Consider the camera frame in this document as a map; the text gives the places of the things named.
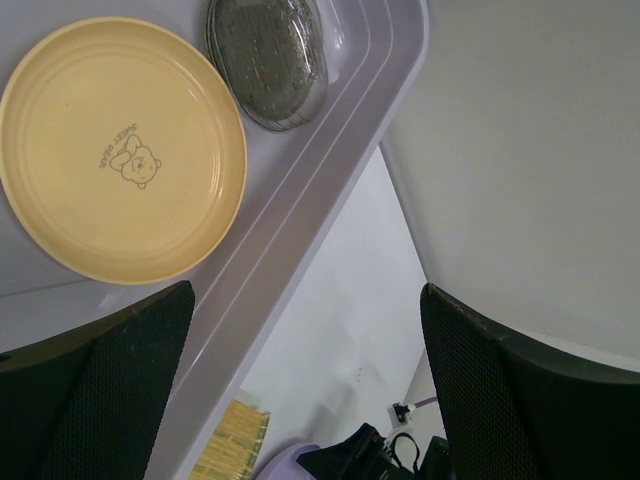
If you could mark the purple plastic plate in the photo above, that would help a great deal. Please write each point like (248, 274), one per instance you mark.
(284, 465)

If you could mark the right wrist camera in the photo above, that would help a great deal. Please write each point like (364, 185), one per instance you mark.
(400, 416)

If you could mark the yellow plastic plate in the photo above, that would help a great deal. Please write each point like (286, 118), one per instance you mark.
(123, 153)

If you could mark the woven bamboo tray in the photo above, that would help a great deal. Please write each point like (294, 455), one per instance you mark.
(233, 449)

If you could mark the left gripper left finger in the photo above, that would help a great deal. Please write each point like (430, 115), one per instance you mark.
(88, 403)

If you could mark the clear glass plate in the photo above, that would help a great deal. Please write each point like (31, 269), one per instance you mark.
(271, 56)

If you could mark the translucent plastic bin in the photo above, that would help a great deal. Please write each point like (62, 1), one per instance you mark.
(297, 184)

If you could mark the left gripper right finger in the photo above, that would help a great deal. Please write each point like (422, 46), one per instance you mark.
(516, 408)

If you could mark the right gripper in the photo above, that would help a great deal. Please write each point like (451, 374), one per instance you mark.
(368, 455)

